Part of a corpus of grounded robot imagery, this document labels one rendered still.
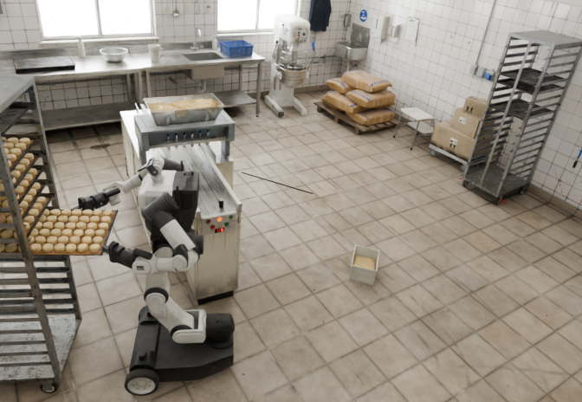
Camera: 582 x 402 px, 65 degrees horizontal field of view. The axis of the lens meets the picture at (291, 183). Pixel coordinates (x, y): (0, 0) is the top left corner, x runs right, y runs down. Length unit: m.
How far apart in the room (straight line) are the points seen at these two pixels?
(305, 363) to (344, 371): 0.27
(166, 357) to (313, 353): 1.00
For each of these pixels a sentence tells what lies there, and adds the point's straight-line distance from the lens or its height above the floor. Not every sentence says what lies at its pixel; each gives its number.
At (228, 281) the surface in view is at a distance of 3.55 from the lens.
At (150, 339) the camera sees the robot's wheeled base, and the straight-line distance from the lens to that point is 3.23.
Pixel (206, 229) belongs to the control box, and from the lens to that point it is 3.14.
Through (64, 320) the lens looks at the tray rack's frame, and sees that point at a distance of 3.53.
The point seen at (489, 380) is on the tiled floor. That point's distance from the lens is 3.66.
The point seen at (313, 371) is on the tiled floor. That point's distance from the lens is 3.31.
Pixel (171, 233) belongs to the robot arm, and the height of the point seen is 1.28.
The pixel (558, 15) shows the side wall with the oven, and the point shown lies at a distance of 5.93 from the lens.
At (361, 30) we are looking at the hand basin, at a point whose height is 1.13.
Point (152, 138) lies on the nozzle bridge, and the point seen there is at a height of 1.08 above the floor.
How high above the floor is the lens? 2.61
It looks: 30 degrees down
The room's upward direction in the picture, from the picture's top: 6 degrees clockwise
